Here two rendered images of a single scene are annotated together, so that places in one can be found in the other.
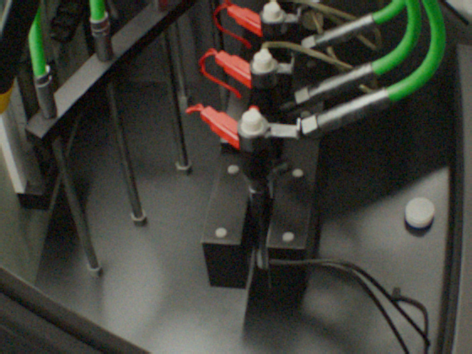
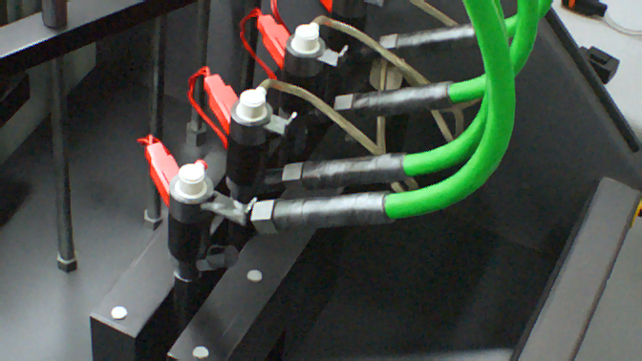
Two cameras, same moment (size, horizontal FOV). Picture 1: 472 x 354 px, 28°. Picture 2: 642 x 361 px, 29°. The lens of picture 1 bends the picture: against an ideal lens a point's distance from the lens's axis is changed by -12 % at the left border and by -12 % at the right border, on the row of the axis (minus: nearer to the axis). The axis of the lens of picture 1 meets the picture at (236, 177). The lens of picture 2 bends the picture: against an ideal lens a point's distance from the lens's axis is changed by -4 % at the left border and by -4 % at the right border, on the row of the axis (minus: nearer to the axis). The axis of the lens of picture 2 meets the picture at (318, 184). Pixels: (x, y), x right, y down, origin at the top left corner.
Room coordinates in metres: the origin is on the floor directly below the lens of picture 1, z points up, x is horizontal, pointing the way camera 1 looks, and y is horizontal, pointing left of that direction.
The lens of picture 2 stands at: (0.12, -0.15, 1.67)
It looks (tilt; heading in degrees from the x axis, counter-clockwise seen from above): 46 degrees down; 6
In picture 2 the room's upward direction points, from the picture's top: 9 degrees clockwise
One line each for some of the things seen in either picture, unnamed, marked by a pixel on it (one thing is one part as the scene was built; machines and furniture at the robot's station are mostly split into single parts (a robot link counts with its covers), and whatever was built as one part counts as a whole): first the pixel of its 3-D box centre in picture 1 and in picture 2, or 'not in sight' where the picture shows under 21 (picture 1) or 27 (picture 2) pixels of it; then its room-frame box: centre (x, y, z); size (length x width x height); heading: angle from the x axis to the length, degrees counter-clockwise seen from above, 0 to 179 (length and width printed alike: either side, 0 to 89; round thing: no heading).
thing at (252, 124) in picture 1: (253, 125); (192, 185); (0.65, -0.02, 1.09); 0.02 x 0.02 x 0.03
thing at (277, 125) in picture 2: (276, 67); (267, 118); (0.72, -0.05, 1.09); 0.03 x 0.02 x 0.01; 76
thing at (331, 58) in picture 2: (285, 16); (321, 52); (0.80, -0.07, 1.09); 0.03 x 0.02 x 0.01; 76
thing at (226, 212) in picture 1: (279, 159); (259, 252); (0.77, -0.05, 0.91); 0.34 x 0.10 x 0.15; 166
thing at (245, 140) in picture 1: (270, 201); (200, 298); (0.65, -0.03, 0.98); 0.05 x 0.03 x 0.21; 76
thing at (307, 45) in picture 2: (272, 16); (306, 45); (0.81, -0.06, 1.09); 0.02 x 0.02 x 0.03
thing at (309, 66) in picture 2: (289, 84); (304, 155); (0.80, -0.07, 0.98); 0.05 x 0.03 x 0.21; 76
